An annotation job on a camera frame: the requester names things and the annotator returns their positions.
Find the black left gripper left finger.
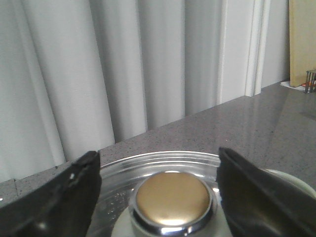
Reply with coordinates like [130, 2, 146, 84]
[0, 151, 102, 237]

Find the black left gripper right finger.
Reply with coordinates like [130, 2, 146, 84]
[216, 147, 316, 237]

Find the glass pot lid with knob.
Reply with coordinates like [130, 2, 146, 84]
[88, 151, 230, 237]

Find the pale green electric cooking pot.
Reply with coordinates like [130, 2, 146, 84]
[265, 169, 316, 198]

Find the white paper sheet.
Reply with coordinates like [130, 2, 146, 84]
[280, 81, 305, 92]

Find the white pleated curtain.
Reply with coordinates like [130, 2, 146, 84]
[0, 0, 222, 181]

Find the beige board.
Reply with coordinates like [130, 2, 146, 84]
[289, 0, 316, 87]

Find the metal wire rack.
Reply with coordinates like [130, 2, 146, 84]
[305, 69, 316, 93]

